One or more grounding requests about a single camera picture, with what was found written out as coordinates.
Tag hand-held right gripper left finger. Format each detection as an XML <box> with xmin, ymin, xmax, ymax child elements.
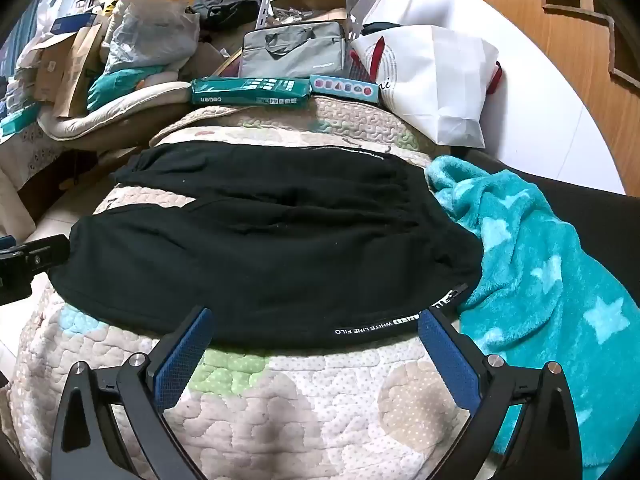
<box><xmin>50</xmin><ymin>305</ymin><xmax>213</xmax><ymax>480</ymax></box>

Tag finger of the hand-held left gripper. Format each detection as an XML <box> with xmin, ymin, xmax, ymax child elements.
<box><xmin>0</xmin><ymin>234</ymin><xmax>71</xmax><ymax>306</ymax></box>

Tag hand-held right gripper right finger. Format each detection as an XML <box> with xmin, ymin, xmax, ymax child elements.
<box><xmin>417</xmin><ymin>305</ymin><xmax>583</xmax><ymax>480</ymax></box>

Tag black pants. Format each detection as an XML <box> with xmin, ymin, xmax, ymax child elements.
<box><xmin>50</xmin><ymin>141</ymin><xmax>483</xmax><ymax>351</ymax></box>

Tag teal star fleece blanket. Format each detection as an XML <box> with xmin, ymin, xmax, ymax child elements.
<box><xmin>425</xmin><ymin>155</ymin><xmax>640</xmax><ymax>480</ymax></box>

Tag quilted patterned blanket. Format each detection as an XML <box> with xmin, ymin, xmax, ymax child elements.
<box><xmin>10</xmin><ymin>95</ymin><xmax>481</xmax><ymax>480</ymax></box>

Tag teal box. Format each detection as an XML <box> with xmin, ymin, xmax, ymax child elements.
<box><xmin>0</xmin><ymin>105</ymin><xmax>41</xmax><ymax>138</ymax></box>

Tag beige cushion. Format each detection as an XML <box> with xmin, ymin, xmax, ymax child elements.
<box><xmin>37</xmin><ymin>80</ymin><xmax>193</xmax><ymax>141</ymax></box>

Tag teal cloth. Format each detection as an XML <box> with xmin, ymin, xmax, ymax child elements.
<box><xmin>87</xmin><ymin>65</ymin><xmax>168</xmax><ymax>113</ymax></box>

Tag cardboard boxes pile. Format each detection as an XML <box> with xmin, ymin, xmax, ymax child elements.
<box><xmin>35</xmin><ymin>25</ymin><xmax>108</xmax><ymax>118</ymax></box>

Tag blue box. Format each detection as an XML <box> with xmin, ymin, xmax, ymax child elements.
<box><xmin>50</xmin><ymin>14</ymin><xmax>101</xmax><ymax>36</ymax></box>

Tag clear plastic bag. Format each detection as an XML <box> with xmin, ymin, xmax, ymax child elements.
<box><xmin>102</xmin><ymin>0</ymin><xmax>201</xmax><ymax>76</ymax></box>

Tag white plastic bag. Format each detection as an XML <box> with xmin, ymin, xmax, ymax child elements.
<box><xmin>35</xmin><ymin>0</ymin><xmax>71</xmax><ymax>36</ymax></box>

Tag white panel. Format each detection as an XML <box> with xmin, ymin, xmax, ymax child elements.
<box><xmin>362</xmin><ymin>0</ymin><xmax>628</xmax><ymax>196</ymax></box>

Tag teal paper pack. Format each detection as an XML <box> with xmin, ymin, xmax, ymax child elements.
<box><xmin>191</xmin><ymin>76</ymin><xmax>313</xmax><ymax>109</ymax></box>

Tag white paper bag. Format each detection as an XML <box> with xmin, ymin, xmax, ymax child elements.
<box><xmin>350</xmin><ymin>24</ymin><xmax>501</xmax><ymax>148</ymax></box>

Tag small colourful box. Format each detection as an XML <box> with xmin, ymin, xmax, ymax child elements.
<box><xmin>309</xmin><ymin>74</ymin><xmax>378</xmax><ymax>103</ymax></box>

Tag wooden staircase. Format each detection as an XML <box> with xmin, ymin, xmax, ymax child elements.
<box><xmin>390</xmin><ymin>0</ymin><xmax>636</xmax><ymax>196</ymax></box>

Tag grey laptop bag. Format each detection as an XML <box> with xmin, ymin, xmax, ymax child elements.
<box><xmin>239</xmin><ymin>21</ymin><xmax>351</xmax><ymax>80</ymax></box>

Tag brown cardboard box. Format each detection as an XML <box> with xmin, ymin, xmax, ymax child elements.
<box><xmin>270</xmin><ymin>0</ymin><xmax>351</xmax><ymax>28</ymax></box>

